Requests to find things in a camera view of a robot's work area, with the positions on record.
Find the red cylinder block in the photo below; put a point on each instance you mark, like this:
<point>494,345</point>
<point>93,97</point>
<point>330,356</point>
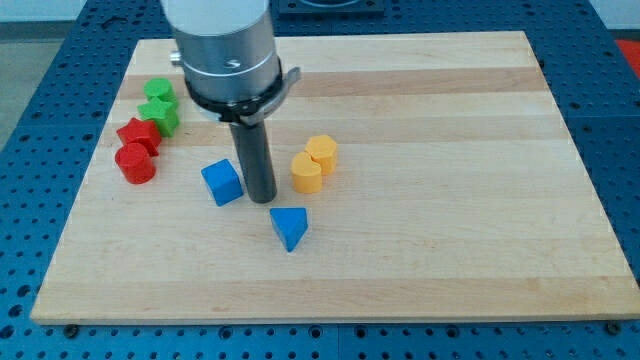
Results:
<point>135,163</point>

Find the red object at edge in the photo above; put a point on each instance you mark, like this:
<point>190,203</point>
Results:
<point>631,51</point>

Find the green star block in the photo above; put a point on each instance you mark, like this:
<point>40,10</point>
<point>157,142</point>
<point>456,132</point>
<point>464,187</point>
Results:
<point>162,113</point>

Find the green cylinder block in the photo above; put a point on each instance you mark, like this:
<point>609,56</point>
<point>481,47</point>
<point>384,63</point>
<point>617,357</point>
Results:
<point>162,89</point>

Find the wooden board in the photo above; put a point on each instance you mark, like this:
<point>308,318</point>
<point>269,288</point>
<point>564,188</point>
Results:
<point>458,196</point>

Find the yellow heart block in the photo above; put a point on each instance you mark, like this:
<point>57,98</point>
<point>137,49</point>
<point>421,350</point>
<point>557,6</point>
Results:
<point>306,174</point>

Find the yellow hexagon block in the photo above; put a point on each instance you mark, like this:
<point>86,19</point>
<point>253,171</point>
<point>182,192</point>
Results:
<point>323,150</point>

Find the black clamp ring mount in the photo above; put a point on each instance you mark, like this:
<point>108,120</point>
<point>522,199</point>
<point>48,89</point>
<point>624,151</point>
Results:
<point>254,110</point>

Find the blue triangle block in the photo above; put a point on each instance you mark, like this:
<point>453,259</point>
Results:
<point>290,224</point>

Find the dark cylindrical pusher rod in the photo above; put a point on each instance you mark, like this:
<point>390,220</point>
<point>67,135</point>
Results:
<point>252,147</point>

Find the blue cube block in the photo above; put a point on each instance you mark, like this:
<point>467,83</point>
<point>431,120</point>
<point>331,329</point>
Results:
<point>223,182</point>

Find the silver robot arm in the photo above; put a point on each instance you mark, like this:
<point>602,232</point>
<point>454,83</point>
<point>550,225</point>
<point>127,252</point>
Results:
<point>232,71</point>

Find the red star block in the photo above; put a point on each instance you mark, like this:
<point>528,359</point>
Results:
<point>144,133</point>

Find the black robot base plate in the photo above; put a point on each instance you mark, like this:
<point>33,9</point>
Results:
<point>329,7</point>

